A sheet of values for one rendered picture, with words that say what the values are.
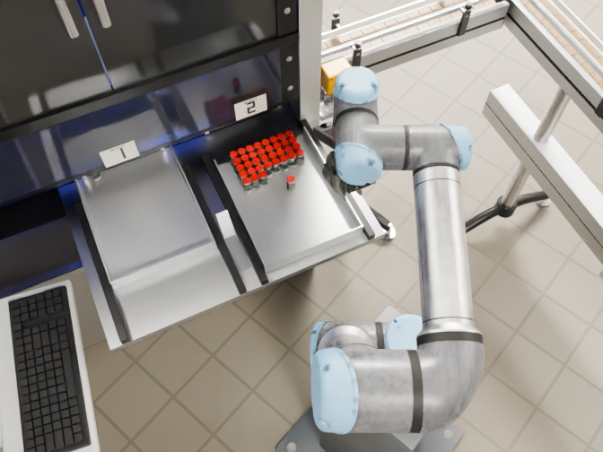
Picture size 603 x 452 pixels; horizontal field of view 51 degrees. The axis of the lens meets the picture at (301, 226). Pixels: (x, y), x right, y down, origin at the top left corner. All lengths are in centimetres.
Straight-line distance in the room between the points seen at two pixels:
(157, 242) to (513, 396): 142
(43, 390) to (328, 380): 85
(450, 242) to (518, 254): 169
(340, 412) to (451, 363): 17
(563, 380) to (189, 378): 134
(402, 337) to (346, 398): 45
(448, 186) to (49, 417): 100
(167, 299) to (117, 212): 28
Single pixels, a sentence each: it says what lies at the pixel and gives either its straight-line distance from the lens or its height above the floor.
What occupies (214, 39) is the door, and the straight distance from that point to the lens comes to 142.
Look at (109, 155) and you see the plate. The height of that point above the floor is 103.
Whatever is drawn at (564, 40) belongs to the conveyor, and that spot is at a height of 93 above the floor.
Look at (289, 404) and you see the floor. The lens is 230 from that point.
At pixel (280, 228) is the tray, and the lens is 155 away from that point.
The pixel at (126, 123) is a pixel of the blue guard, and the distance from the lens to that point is 150.
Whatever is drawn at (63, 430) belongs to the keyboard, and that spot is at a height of 82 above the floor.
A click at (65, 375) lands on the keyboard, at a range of 156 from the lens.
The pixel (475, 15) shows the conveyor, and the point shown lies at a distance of 202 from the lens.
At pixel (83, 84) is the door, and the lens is 140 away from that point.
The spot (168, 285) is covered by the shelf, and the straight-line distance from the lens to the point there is 152.
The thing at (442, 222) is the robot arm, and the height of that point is 141.
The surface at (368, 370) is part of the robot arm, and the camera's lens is 88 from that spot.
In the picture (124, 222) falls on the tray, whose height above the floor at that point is 88.
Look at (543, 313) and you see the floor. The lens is 257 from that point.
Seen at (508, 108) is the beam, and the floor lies 55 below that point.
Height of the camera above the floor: 223
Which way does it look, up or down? 60 degrees down
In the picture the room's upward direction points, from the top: 1 degrees counter-clockwise
